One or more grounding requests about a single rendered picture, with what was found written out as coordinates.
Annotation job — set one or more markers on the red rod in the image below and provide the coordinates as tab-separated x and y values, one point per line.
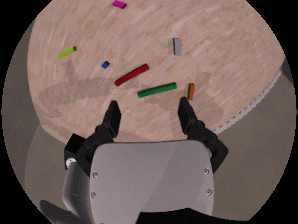
131	74

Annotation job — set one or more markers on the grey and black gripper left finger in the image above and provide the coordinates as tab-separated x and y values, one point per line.
109	127

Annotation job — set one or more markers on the grey rectangular bar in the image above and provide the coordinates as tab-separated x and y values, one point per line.
177	46

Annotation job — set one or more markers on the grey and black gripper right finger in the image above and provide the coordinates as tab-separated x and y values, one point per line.
195	129

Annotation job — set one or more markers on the orange rod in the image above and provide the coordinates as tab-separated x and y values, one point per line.
190	91

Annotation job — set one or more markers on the magenta rod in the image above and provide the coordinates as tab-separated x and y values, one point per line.
119	4

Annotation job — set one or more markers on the small blue cube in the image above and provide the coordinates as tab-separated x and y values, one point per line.
105	64

